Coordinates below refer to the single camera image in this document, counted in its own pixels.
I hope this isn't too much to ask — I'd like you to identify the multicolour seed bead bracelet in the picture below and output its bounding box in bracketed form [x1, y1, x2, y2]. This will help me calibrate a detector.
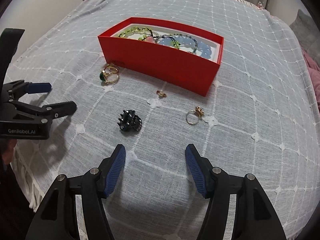
[154, 33, 199, 54]

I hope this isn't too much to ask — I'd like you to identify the gold ring with flower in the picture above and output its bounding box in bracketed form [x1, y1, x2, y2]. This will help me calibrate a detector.
[185, 106, 206, 126]

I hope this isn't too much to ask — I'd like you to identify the black spiky hair clip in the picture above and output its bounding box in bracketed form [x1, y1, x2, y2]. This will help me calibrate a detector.
[117, 110, 142, 132]

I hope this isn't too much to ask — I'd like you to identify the grey grid bedspread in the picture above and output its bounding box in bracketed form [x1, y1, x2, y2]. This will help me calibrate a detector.
[5, 0, 319, 239]

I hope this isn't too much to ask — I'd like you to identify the green stone gold ring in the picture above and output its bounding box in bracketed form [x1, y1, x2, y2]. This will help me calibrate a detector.
[99, 63, 121, 85]

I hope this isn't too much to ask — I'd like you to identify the blue bead bracelet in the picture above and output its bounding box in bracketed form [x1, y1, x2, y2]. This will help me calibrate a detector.
[157, 35, 213, 59]

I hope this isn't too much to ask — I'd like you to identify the person's left hand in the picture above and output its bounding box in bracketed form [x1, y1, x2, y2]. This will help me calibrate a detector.
[1, 139, 17, 165]

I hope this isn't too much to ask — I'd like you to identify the small gold red earring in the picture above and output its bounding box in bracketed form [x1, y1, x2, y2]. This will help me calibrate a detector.
[156, 90, 167, 98]

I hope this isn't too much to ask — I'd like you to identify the purple pillow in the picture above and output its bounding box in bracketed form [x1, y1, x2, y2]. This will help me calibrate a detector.
[302, 50, 320, 107]

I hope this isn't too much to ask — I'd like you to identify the red jewelry box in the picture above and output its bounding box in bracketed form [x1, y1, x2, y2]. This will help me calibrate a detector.
[98, 17, 224, 96]

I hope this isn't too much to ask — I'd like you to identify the green bead bracelet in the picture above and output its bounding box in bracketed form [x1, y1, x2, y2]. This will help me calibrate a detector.
[117, 26, 182, 50]

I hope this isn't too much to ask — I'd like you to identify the grey pillow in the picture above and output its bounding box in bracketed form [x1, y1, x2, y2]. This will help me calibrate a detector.
[290, 9, 320, 65]

